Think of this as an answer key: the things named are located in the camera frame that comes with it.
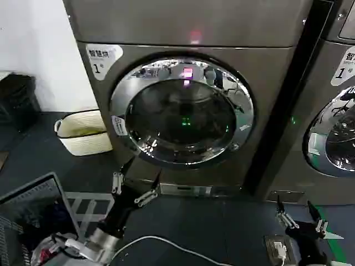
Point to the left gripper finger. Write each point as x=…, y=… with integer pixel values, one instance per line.
x=147, y=197
x=117, y=183

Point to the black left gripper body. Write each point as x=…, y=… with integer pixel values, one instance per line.
x=120, y=210

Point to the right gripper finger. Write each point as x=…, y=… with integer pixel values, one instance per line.
x=285, y=217
x=319, y=224

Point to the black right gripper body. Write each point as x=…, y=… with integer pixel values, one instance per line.
x=303, y=230

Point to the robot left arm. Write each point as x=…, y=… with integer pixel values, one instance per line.
x=102, y=241

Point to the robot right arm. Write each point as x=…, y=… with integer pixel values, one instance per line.
x=316, y=255

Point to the metal floor socket plate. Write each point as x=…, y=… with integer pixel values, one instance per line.
x=288, y=249

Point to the white plug charger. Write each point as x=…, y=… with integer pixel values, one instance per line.
x=279, y=248

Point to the white woven laundry basket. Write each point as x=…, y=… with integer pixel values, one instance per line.
x=86, y=144

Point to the small white door sticker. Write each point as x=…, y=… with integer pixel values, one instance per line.
x=119, y=126

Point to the yellow-green cloth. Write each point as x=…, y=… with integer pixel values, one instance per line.
x=83, y=130

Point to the round glass dryer door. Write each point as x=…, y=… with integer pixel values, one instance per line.
x=183, y=116
x=338, y=144

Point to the white number sticker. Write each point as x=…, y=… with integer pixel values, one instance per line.
x=100, y=62
x=344, y=69

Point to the black plastic crate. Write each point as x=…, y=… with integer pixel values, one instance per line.
x=16, y=102

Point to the grey dryer with red light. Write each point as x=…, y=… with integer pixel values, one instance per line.
x=177, y=25

